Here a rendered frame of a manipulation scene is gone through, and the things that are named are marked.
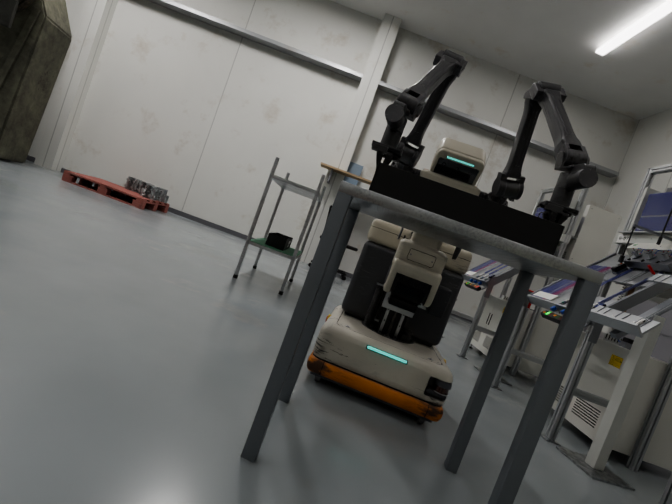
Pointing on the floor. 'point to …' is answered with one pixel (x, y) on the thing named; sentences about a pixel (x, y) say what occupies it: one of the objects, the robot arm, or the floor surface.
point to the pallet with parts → (136, 191)
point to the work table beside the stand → (328, 249)
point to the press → (28, 68)
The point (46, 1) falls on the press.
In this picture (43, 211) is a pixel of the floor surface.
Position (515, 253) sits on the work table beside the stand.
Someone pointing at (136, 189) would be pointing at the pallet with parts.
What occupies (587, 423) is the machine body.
